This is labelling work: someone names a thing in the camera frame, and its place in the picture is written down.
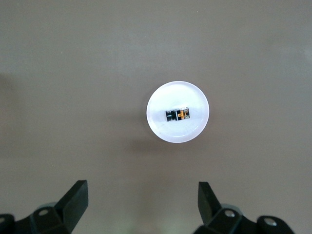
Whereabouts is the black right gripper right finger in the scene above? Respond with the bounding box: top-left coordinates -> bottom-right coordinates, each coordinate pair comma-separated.
195,181 -> 299,234

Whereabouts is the pink round plate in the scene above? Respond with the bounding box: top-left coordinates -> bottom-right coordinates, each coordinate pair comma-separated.
145,80 -> 210,144

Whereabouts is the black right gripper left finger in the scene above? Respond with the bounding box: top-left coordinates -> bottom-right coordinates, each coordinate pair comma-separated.
0,179 -> 88,234

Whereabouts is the small copper round part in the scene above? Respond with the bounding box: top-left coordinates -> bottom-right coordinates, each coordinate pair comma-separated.
164,106 -> 191,122

